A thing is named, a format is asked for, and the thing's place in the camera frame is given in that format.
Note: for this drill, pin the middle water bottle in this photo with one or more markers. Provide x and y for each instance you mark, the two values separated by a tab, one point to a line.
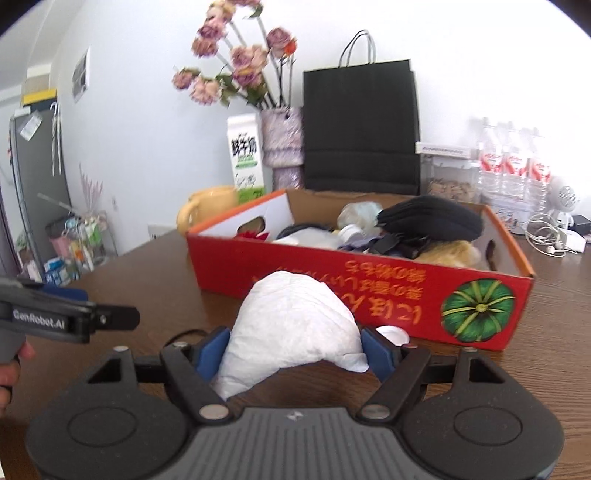
512	182

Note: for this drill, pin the white jar lid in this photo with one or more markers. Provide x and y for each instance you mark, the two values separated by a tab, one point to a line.
396	335
351	233

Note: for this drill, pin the wire rack with items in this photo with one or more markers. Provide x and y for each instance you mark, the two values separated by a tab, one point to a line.
74	247

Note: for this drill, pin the purple cloth pouch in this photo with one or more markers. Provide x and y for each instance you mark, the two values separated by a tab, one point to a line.
359	245

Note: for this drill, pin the dried rose bouquet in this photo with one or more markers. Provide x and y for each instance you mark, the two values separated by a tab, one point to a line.
262	75

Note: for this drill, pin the black paper bag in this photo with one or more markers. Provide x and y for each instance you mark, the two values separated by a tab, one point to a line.
361	124

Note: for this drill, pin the clear plastic bag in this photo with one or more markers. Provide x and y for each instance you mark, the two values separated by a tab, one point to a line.
362	214

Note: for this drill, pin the white robot figurine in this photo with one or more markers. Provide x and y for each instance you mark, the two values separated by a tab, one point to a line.
562	199

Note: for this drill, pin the white green milk carton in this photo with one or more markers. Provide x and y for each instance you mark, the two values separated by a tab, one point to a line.
245	151

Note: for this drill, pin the clear seed container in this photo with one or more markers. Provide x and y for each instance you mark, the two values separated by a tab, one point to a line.
451	178

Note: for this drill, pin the water bottle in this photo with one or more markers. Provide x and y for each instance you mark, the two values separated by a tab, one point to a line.
512	182
537	174
490	160

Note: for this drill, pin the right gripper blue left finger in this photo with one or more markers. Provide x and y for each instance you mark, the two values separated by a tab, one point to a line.
188	372

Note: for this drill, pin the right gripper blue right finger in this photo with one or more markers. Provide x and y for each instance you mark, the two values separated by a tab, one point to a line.
402	372

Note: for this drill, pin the red cardboard box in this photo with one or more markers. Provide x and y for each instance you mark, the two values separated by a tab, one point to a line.
462	306

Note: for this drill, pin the right water bottle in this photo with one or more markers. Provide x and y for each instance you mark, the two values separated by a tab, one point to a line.
537	174

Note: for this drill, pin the yellow ceramic mug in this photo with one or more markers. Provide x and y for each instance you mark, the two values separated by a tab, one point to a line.
205	204

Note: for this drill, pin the red fabric rose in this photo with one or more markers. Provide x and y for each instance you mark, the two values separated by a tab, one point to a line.
253	235

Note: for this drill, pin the person left hand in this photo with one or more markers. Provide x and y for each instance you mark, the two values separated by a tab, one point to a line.
10	374

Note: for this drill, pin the navy blue zip case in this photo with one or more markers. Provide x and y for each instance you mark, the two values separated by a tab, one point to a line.
434	217

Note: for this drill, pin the white quilted pad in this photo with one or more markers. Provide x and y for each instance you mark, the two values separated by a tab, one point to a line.
288	320

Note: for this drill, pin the white flat box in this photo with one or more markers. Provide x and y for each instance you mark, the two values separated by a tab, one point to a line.
424	148

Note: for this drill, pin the white earphones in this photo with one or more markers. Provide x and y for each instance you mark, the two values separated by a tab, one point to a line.
544	235

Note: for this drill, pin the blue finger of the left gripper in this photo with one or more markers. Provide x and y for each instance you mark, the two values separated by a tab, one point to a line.
67	293

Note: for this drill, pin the white charger block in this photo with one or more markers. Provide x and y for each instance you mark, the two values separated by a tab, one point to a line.
573	242

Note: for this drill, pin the left water bottle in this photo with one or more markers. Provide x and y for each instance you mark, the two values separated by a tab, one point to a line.
490	160

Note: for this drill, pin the black power adapter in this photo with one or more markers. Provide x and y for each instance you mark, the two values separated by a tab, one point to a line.
581	225

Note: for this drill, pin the yellow white plush toy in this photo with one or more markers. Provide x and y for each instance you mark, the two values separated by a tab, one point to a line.
457	254

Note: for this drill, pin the purple ceramic vase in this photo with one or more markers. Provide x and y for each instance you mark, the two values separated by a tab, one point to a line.
283	150

